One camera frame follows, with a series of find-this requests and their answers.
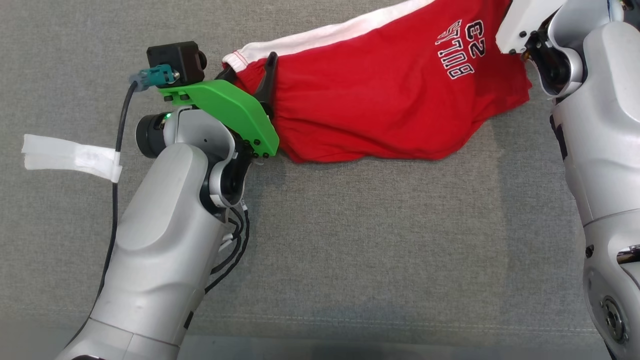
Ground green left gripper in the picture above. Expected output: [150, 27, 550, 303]
[158, 51, 280, 160]

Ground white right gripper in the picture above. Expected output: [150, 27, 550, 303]
[495, 0, 569, 55]

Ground red shorts with white stripe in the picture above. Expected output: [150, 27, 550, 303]
[222, 0, 532, 164]

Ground thin black wire bundle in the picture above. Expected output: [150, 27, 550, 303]
[204, 197, 251, 295]

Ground white tape cable label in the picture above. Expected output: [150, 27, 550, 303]
[21, 133, 123, 183]

